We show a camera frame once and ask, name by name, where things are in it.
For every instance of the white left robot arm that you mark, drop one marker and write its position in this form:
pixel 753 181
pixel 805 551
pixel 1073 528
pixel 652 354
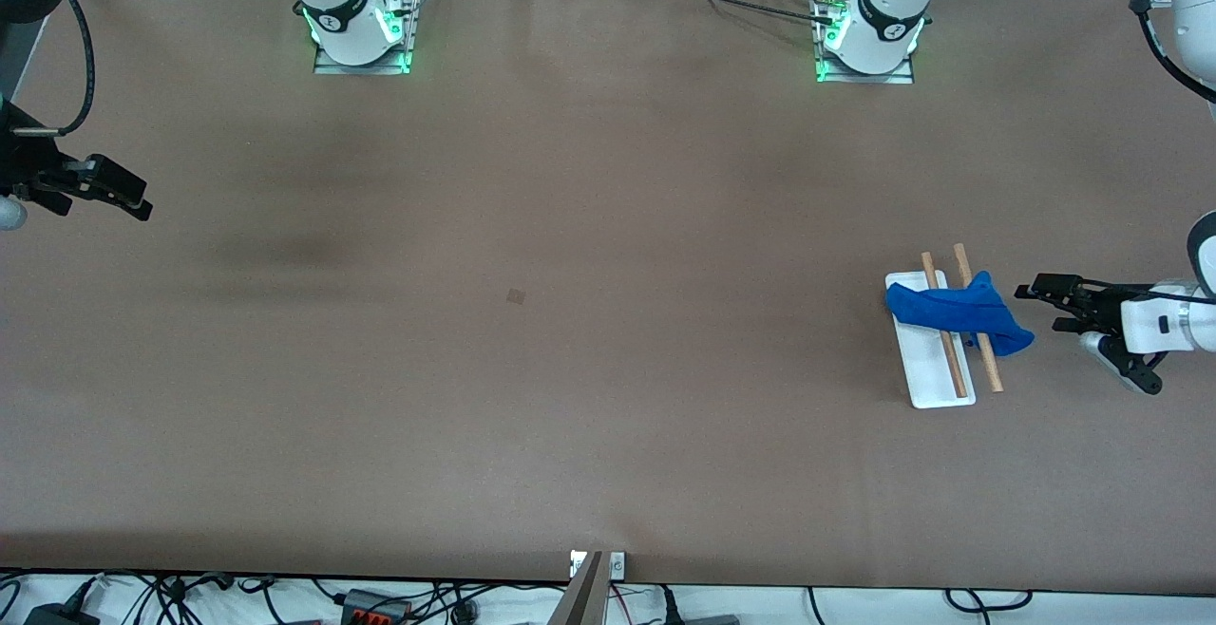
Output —
pixel 888 8

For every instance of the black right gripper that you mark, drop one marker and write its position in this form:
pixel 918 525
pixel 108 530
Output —
pixel 27 169

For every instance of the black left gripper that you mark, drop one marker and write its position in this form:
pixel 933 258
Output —
pixel 1105 305

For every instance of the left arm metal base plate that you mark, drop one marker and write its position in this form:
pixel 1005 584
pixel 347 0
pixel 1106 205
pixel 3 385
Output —
pixel 907 74

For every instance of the white rack base tray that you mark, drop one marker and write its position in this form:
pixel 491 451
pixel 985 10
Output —
pixel 931 369

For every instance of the small metal table bracket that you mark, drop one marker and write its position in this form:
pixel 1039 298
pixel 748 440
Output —
pixel 617 564

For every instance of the black box with red buttons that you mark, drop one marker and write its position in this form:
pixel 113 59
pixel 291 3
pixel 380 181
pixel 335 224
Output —
pixel 378 608

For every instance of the blue microfibre towel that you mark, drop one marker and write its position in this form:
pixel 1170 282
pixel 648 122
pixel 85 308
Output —
pixel 959 312

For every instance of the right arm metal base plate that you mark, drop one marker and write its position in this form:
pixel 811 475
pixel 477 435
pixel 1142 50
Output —
pixel 404 46

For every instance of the wooden rack rod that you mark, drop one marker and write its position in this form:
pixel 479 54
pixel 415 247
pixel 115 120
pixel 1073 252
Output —
pixel 991 369
pixel 955 369

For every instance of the grey camera stand post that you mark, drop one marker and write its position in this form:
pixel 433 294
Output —
pixel 581 596

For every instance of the black power adapter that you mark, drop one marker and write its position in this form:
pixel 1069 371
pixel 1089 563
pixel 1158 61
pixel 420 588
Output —
pixel 59 615

